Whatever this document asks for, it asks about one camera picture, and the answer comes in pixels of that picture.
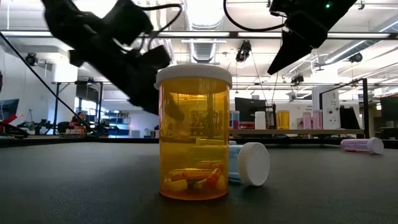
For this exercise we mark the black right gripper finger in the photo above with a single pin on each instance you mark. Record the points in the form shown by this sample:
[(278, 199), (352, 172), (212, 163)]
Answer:
[(289, 53)]

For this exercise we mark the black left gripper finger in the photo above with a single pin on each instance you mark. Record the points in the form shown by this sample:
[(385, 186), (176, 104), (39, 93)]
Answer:
[(144, 101)]

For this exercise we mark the pink pill bottle white cap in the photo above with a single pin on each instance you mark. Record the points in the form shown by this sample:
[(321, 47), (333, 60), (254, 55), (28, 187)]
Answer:
[(307, 122), (374, 145), (317, 120)]

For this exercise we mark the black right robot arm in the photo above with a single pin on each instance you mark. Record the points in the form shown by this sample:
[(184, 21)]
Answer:
[(339, 9)]

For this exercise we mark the black ceiling spotlight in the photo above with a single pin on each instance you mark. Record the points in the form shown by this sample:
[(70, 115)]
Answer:
[(297, 78), (244, 51), (356, 57), (30, 59)]

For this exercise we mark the blue storage rack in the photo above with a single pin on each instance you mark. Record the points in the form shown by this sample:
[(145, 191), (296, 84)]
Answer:
[(121, 127)]

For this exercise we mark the person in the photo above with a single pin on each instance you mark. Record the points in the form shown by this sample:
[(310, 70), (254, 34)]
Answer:
[(79, 119)]

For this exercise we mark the black monitor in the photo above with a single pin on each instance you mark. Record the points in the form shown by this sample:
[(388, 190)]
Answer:
[(250, 107), (389, 109), (348, 116)]

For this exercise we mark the red box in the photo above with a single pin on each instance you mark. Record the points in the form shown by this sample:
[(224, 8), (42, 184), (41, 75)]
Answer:
[(247, 125)]

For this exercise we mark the black horizontal ceiling bar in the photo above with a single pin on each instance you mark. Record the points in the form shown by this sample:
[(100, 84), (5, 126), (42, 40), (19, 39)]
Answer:
[(202, 35)]

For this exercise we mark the black table mat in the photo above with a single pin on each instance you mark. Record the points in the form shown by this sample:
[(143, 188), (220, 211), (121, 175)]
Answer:
[(93, 193)]

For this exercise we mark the blue screen monitor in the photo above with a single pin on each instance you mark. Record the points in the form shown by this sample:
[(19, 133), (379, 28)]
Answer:
[(7, 107)]

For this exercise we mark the red background object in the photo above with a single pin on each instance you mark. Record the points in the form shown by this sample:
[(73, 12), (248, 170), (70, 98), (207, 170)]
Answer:
[(9, 119)]

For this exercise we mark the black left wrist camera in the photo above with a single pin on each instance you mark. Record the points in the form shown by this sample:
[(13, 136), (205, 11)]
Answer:
[(155, 59)]

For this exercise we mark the black metal table frame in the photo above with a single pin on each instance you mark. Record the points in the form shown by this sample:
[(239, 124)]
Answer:
[(124, 140)]

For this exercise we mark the black background table frame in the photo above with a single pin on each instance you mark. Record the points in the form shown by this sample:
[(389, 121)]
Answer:
[(57, 105)]

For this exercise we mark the silver ribbed air duct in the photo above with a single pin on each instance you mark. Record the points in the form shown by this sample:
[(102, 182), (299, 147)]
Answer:
[(203, 51)]

